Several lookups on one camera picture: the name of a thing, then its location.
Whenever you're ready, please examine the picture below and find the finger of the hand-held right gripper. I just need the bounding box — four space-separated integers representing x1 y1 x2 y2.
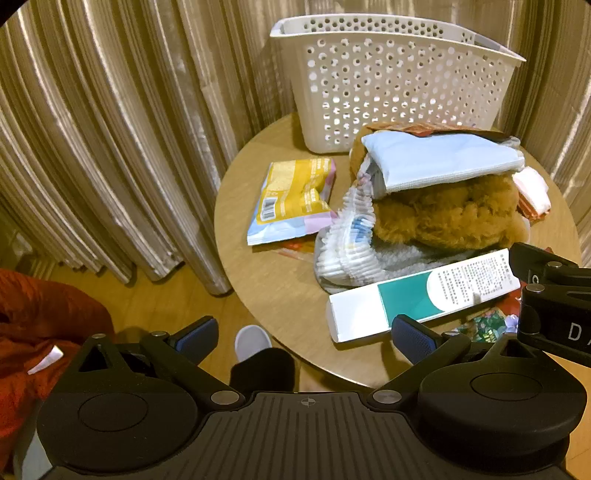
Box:
516 282 591 369
508 242 591 291

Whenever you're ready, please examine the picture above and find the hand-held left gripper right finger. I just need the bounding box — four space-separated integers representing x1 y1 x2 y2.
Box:
367 315 550 411

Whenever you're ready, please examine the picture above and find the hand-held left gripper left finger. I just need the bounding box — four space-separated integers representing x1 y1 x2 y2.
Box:
69 316 247 410

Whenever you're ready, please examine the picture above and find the white and teal carton box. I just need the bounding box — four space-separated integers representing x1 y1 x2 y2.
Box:
326 248 520 343

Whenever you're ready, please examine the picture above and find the light blue tissue packet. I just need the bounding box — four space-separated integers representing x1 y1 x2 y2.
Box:
362 130 526 195

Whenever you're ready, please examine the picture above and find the white perforated plastic basket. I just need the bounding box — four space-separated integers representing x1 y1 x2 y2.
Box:
270 14 527 155

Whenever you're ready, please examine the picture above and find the colourful crumpled wrapper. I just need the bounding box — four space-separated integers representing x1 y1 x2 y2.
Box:
455 295 523 345

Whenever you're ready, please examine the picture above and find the white slipper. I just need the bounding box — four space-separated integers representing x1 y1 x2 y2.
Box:
235 324 273 365

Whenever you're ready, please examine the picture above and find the orange and white packet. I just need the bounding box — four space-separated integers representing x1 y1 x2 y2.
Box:
512 166 551 223

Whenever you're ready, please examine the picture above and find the person's black trouser leg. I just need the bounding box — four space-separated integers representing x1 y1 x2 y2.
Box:
229 348 296 398

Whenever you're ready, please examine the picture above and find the white fluffy cloth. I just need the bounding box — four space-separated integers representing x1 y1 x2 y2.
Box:
322 242 488 295

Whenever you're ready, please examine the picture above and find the brown plush toy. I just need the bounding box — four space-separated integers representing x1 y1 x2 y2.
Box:
348 122 528 251

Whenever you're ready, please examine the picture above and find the white ruffled diaper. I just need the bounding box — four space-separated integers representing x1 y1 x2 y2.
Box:
314 154 385 291

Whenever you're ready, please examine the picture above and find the red cloth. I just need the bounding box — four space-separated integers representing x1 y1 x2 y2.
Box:
0 268 116 459

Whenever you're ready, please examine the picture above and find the yellow and blue snack packet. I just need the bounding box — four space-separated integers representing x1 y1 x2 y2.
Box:
247 157 340 246

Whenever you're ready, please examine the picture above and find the beige pleated curtain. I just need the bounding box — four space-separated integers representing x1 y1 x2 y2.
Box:
0 0 591 297

